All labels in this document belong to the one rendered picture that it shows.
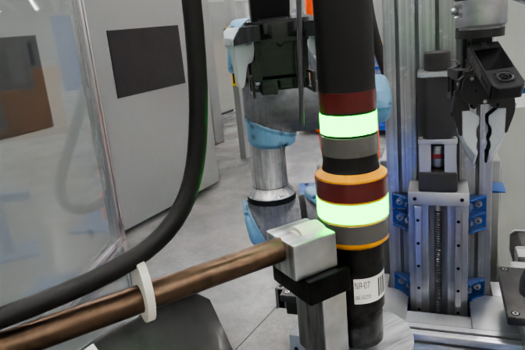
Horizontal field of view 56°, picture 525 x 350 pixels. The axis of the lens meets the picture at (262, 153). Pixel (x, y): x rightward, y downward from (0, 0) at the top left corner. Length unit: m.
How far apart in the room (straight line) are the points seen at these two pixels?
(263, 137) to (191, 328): 0.36
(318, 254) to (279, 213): 0.88
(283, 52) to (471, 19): 0.36
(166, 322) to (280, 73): 0.28
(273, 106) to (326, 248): 0.46
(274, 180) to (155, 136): 3.56
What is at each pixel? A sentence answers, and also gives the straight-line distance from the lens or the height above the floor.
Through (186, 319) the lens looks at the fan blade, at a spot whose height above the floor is 1.43.
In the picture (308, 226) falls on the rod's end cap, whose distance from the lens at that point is 0.29.
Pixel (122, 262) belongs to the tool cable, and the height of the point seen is 1.57.
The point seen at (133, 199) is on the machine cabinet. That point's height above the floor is 0.28.
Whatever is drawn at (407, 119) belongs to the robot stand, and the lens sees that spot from 1.28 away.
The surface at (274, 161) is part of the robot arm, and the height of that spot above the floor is 1.36.
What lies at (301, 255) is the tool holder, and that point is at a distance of 0.28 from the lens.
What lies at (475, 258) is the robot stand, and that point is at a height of 1.04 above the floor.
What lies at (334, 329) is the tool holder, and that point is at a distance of 0.32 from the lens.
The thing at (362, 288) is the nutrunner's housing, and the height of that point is 1.51.
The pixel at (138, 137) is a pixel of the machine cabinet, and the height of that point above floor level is 0.80.
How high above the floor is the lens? 1.67
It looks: 15 degrees down
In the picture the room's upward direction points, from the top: 6 degrees counter-clockwise
